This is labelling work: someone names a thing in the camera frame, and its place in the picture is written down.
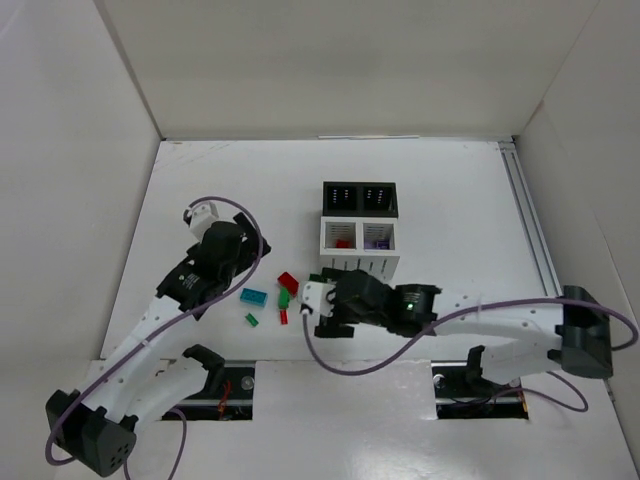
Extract red 2x4 lego brick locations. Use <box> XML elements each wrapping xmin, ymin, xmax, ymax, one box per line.
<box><xmin>277</xmin><ymin>272</ymin><xmax>300</xmax><ymax>297</ymax></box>

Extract teal 2x4 lego brick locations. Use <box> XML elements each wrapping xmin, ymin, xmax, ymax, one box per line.
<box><xmin>240</xmin><ymin>288</ymin><xmax>268</xmax><ymax>308</ymax></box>

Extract green curved lego brick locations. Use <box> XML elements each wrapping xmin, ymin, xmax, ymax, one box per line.
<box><xmin>277</xmin><ymin>287</ymin><xmax>291</xmax><ymax>310</ymax></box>

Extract small green curved lego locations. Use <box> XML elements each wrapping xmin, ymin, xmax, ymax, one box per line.
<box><xmin>245</xmin><ymin>313</ymin><xmax>259</xmax><ymax>328</ymax></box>

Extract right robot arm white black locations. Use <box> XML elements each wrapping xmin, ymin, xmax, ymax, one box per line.
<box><xmin>299</xmin><ymin>270</ymin><xmax>613</xmax><ymax>385</ymax></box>

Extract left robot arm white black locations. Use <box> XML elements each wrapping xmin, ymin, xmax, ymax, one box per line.
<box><xmin>45</xmin><ymin>200</ymin><xmax>271</xmax><ymax>478</ymax></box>

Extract white slatted double container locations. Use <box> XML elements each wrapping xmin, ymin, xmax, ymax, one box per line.
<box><xmin>319</xmin><ymin>216</ymin><xmax>400</xmax><ymax>283</ymax></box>

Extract black double container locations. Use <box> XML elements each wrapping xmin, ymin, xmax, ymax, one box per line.
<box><xmin>322</xmin><ymin>181</ymin><xmax>399</xmax><ymax>219</ymax></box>

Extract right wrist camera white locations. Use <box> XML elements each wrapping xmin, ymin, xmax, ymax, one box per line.
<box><xmin>299</xmin><ymin>281</ymin><xmax>335</xmax><ymax>317</ymax></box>

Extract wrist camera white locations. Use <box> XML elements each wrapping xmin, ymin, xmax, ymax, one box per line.
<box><xmin>183</xmin><ymin>200</ymin><xmax>219</xmax><ymax>242</ymax></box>
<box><xmin>299</xmin><ymin>281</ymin><xmax>335</xmax><ymax>317</ymax></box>

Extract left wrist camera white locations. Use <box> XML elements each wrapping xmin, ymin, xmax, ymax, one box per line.
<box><xmin>183</xmin><ymin>200</ymin><xmax>219</xmax><ymax>242</ymax></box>

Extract red wires in slot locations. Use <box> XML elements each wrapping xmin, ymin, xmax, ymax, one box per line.
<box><xmin>217</xmin><ymin>379</ymin><xmax>234</xmax><ymax>416</ymax></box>

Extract aluminium rail right side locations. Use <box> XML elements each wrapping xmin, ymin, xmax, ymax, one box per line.
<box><xmin>498</xmin><ymin>140</ymin><xmax>562</xmax><ymax>295</ymax></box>

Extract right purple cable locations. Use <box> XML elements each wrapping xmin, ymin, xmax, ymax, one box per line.
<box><xmin>299</xmin><ymin>298</ymin><xmax>640</xmax><ymax>412</ymax></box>

